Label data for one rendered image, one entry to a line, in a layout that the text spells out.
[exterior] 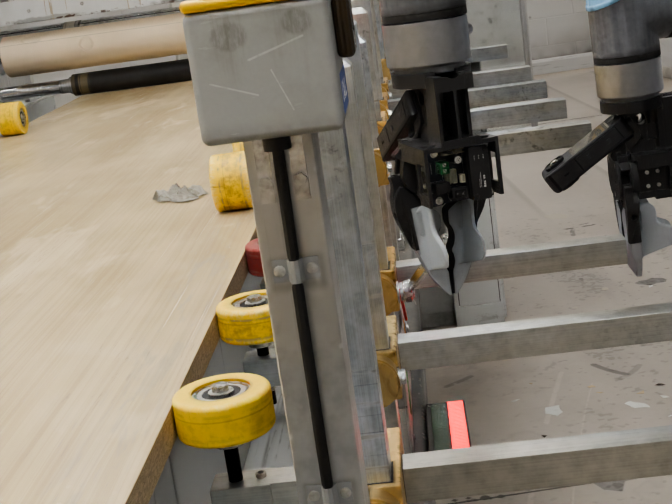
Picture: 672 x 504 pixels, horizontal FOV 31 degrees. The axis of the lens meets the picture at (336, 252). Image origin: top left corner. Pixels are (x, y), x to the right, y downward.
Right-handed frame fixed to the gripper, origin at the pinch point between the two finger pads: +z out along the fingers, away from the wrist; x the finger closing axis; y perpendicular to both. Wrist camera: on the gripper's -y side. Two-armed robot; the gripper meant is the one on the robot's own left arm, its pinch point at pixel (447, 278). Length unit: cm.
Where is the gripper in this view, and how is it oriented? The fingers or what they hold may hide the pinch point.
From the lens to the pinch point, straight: 115.7
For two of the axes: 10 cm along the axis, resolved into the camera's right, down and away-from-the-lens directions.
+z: 1.4, 9.6, 2.4
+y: 3.0, 1.9, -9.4
